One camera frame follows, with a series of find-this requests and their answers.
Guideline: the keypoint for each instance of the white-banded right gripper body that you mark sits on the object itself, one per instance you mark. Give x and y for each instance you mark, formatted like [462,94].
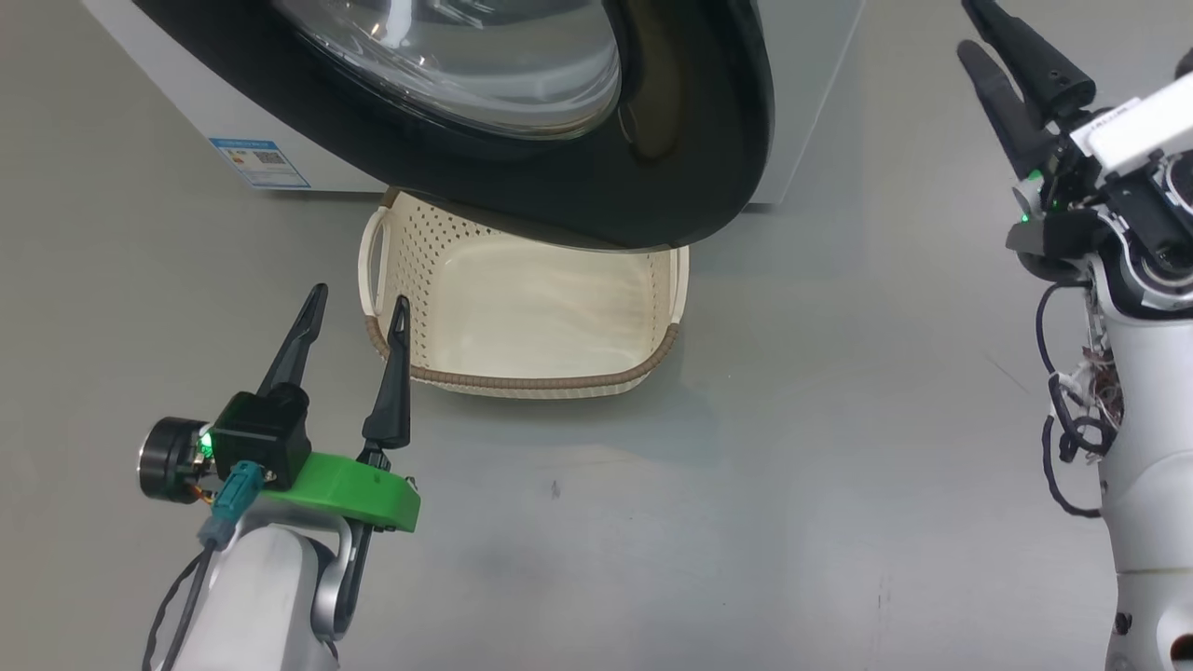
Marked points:
[1142,130]

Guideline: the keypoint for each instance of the cream perforated laundry basket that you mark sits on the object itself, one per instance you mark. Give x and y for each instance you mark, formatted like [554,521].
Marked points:
[522,317]

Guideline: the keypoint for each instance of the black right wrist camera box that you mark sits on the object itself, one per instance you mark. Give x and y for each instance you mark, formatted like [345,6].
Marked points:
[1053,238]

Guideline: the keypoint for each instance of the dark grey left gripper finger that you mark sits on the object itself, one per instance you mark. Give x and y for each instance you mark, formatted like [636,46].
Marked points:
[396,391]
[300,345]

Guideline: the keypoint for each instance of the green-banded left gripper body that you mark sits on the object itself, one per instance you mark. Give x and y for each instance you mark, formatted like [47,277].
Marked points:
[354,489]

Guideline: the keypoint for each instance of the blue white energy label sticker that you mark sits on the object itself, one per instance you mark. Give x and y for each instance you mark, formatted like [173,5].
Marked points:
[256,163]

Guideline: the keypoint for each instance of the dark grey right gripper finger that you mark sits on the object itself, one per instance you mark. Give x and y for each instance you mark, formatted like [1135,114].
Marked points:
[1044,70]
[1007,107]

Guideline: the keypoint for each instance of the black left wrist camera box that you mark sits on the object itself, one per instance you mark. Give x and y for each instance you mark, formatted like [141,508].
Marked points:
[261,433]

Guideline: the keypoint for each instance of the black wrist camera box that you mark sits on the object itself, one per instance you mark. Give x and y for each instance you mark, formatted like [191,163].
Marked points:
[261,433]
[1053,238]

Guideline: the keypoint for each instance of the black glass washing machine door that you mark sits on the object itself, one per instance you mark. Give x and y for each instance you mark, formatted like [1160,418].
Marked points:
[559,196]

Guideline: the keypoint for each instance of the white front-load washing machine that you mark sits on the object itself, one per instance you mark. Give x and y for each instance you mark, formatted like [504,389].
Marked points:
[186,93]

